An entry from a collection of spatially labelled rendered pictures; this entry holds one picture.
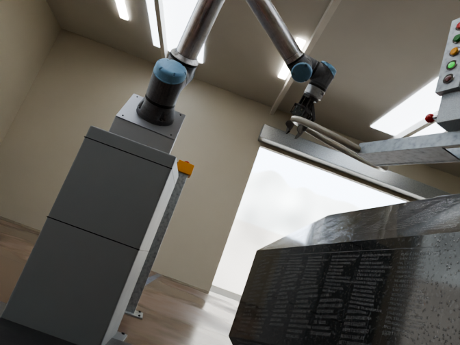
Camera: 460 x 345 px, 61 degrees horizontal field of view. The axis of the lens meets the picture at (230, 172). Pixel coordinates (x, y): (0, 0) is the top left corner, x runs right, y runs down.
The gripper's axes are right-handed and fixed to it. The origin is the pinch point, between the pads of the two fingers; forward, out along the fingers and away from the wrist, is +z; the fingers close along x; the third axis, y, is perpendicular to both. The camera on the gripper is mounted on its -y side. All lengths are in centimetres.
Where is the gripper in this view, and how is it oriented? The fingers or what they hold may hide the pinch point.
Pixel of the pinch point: (292, 134)
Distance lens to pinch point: 196.5
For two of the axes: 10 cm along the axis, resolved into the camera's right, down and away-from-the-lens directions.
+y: -5.6, -2.0, -8.1
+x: 6.7, 4.6, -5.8
